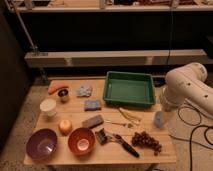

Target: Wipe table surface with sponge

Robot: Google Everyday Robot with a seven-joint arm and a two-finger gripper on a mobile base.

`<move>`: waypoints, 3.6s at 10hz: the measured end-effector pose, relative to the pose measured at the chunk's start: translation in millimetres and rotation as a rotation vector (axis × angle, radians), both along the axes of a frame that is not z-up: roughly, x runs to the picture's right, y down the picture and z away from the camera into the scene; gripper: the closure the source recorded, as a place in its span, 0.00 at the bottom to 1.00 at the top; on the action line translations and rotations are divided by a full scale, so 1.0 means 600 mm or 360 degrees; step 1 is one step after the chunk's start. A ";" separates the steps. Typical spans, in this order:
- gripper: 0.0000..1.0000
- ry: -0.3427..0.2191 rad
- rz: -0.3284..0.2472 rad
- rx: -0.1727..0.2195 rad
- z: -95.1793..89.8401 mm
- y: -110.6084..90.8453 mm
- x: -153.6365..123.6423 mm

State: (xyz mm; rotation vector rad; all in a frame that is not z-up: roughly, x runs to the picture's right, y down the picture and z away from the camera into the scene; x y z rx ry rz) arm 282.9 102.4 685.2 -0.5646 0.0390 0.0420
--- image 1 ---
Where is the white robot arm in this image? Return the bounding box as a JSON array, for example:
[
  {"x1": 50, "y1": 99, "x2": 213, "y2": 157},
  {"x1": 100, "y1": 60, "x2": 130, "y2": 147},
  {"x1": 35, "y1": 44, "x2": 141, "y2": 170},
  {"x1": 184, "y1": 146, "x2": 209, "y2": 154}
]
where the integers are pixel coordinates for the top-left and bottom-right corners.
[{"x1": 160, "y1": 62, "x2": 213, "y2": 115}]

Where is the crumpled light blue cloth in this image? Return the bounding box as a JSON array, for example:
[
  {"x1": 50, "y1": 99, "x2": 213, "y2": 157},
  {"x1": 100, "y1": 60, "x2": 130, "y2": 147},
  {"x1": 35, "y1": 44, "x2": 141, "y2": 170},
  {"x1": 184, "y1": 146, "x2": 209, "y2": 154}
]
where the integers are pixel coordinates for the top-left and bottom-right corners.
[{"x1": 76, "y1": 85, "x2": 92, "y2": 97}]

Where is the green plastic tray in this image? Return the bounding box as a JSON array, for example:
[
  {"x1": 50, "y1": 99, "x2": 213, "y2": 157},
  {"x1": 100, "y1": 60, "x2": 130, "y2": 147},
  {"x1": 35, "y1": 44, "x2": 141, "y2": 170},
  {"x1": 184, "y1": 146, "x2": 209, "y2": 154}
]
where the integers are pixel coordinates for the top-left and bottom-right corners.
[{"x1": 103, "y1": 71, "x2": 156, "y2": 108}]

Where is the wooden shelf beam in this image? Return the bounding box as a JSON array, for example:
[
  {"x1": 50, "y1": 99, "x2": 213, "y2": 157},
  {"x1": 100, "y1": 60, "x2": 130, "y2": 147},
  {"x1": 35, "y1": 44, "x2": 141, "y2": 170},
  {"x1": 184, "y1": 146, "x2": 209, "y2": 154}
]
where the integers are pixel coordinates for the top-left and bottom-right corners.
[{"x1": 25, "y1": 49, "x2": 213, "y2": 68}]

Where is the yellow banana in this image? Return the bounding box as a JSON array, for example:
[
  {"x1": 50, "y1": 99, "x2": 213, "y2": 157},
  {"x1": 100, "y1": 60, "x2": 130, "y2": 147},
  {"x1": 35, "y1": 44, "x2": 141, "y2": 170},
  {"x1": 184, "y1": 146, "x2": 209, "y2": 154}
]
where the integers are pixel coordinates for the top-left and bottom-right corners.
[{"x1": 119, "y1": 107, "x2": 141, "y2": 121}]

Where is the grey rectangular block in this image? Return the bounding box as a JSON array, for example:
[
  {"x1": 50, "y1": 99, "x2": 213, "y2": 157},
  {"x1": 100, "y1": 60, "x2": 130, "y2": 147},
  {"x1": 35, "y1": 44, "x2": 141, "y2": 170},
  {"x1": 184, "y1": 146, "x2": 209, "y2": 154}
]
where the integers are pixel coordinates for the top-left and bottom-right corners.
[{"x1": 82, "y1": 115, "x2": 104, "y2": 129}]

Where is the small metal cup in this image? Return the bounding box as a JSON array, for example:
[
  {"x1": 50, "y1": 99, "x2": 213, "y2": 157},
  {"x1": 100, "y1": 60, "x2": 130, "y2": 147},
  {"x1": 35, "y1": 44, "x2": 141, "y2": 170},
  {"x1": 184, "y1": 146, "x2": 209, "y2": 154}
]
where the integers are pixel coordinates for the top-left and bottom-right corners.
[{"x1": 58, "y1": 89, "x2": 69, "y2": 103}]

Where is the small dark metal clip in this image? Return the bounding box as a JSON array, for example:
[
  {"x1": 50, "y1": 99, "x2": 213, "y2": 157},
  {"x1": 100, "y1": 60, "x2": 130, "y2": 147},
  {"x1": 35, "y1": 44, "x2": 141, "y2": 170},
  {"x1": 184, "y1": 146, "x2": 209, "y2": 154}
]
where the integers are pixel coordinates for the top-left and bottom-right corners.
[{"x1": 95, "y1": 129, "x2": 108, "y2": 145}]

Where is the orange carrot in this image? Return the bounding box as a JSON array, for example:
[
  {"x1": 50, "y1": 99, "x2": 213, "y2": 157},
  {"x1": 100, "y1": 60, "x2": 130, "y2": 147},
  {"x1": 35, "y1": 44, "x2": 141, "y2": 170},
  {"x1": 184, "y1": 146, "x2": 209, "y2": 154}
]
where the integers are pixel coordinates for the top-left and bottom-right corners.
[{"x1": 47, "y1": 84, "x2": 69, "y2": 95}]

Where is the light blue plastic cup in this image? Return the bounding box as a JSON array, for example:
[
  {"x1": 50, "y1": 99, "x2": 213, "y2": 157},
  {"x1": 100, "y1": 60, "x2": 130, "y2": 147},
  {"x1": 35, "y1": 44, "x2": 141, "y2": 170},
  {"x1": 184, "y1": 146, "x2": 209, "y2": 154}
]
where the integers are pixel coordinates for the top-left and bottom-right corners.
[{"x1": 153, "y1": 111, "x2": 165, "y2": 128}]

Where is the orange-red bowl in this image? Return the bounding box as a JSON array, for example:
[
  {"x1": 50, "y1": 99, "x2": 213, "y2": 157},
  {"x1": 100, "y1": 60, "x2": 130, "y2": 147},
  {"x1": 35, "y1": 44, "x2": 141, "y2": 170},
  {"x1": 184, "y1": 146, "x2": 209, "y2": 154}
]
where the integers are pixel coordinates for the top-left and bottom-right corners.
[{"x1": 68, "y1": 128, "x2": 95, "y2": 156}]

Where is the bunch of dark grapes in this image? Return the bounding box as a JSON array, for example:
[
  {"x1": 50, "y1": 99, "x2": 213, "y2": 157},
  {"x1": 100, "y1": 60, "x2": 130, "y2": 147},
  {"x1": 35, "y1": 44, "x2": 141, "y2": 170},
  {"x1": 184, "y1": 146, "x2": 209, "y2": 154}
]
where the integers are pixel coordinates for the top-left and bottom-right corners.
[{"x1": 131, "y1": 131, "x2": 162, "y2": 156}]

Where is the white cup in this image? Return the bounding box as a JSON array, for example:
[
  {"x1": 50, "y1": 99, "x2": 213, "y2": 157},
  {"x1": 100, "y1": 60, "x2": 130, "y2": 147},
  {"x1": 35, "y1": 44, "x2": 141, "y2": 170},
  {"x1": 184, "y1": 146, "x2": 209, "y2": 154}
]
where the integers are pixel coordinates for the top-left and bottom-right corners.
[{"x1": 40, "y1": 99, "x2": 56, "y2": 117}]

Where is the purple bowl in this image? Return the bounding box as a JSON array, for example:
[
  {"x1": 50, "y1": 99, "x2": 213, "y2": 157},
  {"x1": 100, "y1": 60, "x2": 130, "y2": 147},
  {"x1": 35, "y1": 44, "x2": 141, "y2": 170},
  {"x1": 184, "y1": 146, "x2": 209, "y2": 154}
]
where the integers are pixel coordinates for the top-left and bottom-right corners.
[{"x1": 26, "y1": 128, "x2": 57, "y2": 160}]

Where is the black handled utensil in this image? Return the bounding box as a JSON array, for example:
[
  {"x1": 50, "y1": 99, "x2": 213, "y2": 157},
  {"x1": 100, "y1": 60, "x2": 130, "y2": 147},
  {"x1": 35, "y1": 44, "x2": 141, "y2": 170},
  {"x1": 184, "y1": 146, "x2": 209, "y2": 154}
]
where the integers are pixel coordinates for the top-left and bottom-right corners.
[{"x1": 113, "y1": 134, "x2": 140, "y2": 158}]

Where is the black floor cable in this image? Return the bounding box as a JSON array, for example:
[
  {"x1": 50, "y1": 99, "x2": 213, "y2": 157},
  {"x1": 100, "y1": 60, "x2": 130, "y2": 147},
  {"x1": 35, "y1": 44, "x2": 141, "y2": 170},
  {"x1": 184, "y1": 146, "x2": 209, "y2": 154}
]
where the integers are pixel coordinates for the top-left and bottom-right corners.
[{"x1": 169, "y1": 103, "x2": 213, "y2": 171}]

